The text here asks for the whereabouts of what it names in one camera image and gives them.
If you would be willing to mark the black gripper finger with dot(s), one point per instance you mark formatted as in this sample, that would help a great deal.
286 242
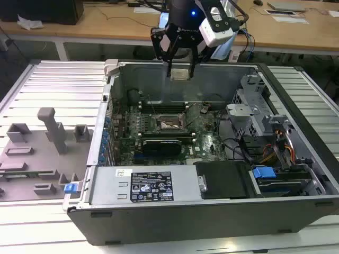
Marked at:
169 68
192 70

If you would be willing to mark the black RAM slot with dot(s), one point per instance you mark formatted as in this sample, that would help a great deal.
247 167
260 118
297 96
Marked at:
167 135
162 102
162 109
162 105
167 131

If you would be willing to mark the CPU socket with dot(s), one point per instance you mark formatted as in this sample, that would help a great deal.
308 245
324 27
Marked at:
169 124

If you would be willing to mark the white paper sheet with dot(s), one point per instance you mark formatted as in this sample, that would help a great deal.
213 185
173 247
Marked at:
147 10
290 19

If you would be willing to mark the metal drive cage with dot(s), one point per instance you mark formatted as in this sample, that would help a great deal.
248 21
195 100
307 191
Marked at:
243 113

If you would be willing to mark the wooden desk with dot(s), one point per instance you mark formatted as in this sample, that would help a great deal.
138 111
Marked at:
106 29

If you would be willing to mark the green motherboard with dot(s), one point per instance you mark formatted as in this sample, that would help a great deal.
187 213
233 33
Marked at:
206 148

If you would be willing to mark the black graphics card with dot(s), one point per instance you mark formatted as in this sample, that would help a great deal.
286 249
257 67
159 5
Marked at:
162 149

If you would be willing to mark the grey laptop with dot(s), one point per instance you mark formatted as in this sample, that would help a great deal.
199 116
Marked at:
286 5

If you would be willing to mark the black plastic shroud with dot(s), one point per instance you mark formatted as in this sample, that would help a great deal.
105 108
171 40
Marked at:
225 180

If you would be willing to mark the blue disk carrier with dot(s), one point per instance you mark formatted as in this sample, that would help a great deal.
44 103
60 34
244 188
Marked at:
263 174

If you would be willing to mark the grey power supply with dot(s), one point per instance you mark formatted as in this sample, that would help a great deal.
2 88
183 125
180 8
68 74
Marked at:
111 185

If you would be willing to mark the black computer tower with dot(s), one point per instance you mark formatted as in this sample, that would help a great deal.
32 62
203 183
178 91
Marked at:
39 10

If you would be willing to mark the crumpled white paper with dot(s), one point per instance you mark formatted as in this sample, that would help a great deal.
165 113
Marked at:
29 23

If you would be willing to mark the black PC case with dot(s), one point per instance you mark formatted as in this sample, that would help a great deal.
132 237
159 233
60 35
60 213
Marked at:
185 219

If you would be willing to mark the blue plastic clip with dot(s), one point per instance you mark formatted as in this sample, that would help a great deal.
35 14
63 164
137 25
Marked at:
71 188

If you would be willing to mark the grey parts rack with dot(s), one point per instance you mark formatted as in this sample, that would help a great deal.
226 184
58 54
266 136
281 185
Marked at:
39 158

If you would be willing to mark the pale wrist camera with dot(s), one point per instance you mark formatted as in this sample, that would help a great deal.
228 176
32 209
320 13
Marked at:
162 19

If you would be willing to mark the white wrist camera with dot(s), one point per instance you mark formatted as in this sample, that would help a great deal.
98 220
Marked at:
215 29

